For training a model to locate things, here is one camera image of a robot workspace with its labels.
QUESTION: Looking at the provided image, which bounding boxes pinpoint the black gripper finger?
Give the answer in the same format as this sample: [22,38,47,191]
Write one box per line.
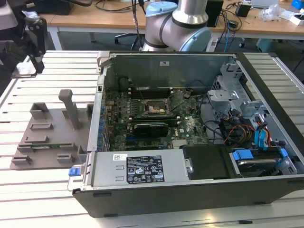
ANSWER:
[25,17,48,74]

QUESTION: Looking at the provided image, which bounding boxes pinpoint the CPU socket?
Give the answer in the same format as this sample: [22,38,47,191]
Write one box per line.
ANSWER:
[142,98,173,116]

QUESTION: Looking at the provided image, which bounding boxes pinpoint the black desktop box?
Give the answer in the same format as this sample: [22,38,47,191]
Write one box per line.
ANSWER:
[35,0,72,16]

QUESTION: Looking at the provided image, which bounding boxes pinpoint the long wooden desk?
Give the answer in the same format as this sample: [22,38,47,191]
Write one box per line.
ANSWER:
[40,2,304,50]

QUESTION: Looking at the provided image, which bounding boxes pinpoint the grey parts rack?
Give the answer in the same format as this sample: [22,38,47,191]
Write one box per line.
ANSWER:
[9,89,95,171]

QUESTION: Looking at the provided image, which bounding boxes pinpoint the green RAM stick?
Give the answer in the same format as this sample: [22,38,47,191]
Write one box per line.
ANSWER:
[32,145,72,152]

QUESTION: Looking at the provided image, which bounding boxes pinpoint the blue case latch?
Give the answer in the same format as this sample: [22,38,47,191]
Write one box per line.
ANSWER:
[68,167,82,178]

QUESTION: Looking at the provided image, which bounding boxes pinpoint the black graphics card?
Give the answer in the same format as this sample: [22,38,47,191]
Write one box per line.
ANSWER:
[133,122,169,137]

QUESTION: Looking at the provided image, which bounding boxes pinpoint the silver power supply unit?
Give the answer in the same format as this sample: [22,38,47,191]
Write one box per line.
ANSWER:
[91,151,190,187]

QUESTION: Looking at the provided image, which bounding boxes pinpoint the green motherboard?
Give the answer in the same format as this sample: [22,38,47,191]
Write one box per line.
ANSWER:
[104,89,209,152]

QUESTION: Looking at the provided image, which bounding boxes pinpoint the white power strip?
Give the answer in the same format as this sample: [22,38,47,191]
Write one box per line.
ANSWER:
[208,39,219,52]

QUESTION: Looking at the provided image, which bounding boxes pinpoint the silver chipset heatsink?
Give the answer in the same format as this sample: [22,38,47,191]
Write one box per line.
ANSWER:
[172,139,187,149]

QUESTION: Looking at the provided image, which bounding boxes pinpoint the black tower box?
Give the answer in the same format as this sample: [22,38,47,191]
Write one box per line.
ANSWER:
[205,0,224,28]

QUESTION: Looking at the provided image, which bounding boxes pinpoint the silver metal drive cage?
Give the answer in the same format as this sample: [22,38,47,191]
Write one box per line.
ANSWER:
[206,60,270,124]

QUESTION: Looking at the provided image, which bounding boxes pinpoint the black open PC case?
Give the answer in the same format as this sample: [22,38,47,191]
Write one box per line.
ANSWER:
[68,51,304,218]

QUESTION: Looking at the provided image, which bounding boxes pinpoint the small black box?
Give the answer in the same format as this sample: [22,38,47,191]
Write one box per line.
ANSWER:
[235,3,251,18]

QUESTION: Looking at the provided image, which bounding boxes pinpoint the teal storage box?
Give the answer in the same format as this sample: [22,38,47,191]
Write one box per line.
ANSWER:
[256,38,278,54]

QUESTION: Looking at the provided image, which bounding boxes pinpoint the grey laptop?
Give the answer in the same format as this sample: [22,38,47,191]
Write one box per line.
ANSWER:
[251,0,280,8]

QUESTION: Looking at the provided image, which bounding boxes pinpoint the hard disk in blue carrier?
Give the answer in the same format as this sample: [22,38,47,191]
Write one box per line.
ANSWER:
[229,147,297,178]

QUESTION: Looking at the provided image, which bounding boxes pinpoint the clear plastic bag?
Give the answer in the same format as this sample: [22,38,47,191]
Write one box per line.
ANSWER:
[257,3,290,22]

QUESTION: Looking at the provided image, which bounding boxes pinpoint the white cardboard box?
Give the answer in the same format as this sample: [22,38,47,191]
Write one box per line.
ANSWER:
[288,13,304,27]

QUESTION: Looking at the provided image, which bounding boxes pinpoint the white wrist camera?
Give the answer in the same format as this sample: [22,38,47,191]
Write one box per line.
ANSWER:
[0,9,19,44]

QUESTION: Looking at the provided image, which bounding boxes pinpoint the thick black cable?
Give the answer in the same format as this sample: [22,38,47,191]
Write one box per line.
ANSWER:
[199,94,228,143]

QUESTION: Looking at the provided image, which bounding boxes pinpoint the orange yellow power wires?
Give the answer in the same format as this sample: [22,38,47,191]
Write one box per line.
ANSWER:
[223,124,256,145]

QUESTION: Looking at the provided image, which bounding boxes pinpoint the blue flat wire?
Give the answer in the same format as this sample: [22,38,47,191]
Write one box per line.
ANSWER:
[254,121,269,152]

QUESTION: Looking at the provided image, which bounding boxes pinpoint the red wire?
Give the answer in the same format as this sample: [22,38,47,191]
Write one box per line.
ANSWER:
[265,127,273,149]

